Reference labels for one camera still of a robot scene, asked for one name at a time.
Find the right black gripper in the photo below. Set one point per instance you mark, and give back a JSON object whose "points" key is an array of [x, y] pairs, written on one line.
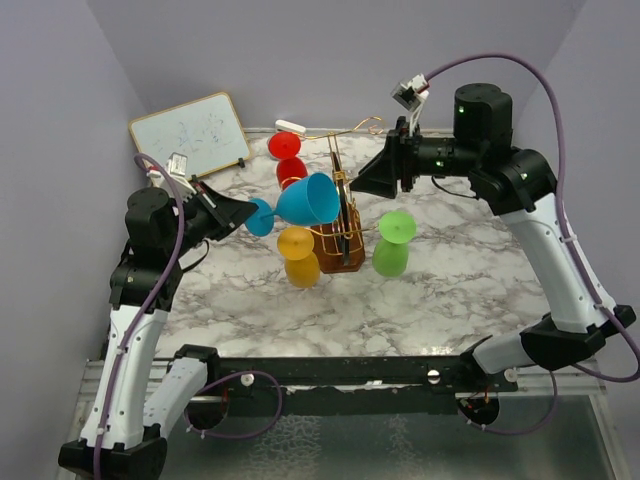
{"points": [[394, 163]]}

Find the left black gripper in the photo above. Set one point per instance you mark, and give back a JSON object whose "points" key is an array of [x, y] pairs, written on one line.
{"points": [[228, 213]]}

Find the blue wine glass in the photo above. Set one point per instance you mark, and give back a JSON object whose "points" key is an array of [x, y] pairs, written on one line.
{"points": [[313, 200]]}

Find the red wine glass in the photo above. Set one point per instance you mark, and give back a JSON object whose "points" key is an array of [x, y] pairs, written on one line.
{"points": [[284, 147]]}

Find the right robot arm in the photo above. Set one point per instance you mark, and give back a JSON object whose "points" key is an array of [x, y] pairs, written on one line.
{"points": [[520, 187]]}

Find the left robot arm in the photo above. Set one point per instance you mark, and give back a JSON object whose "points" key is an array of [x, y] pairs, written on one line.
{"points": [[126, 433]]}

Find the green wine glass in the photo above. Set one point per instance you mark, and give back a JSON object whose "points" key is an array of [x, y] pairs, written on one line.
{"points": [[391, 253]]}

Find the yellow wine glass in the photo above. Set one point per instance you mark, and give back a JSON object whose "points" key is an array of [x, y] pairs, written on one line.
{"points": [[301, 265]]}

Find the small whiteboard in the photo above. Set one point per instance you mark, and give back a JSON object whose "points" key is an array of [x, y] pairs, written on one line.
{"points": [[207, 131]]}

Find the white eraser block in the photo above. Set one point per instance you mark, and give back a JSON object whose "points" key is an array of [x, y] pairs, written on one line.
{"points": [[287, 126]]}

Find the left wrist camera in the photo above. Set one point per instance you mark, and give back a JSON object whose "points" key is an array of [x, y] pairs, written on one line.
{"points": [[175, 167]]}

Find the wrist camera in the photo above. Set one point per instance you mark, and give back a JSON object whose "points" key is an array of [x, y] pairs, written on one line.
{"points": [[175, 167], [412, 94]]}

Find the gold wire wine glass rack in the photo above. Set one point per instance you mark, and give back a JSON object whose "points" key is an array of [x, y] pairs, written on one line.
{"points": [[339, 246]]}

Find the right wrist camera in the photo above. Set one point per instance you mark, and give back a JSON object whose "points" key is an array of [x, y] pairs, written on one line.
{"points": [[412, 94]]}

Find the black front mounting rail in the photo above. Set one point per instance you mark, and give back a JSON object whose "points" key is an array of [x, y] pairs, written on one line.
{"points": [[341, 386]]}

